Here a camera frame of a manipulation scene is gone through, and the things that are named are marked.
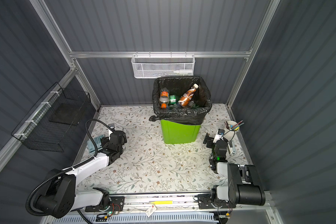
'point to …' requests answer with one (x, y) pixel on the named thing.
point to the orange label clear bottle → (164, 99)
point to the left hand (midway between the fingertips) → (113, 136)
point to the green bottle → (172, 99)
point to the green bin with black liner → (181, 126)
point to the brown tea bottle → (187, 96)
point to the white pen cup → (231, 129)
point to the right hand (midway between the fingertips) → (216, 135)
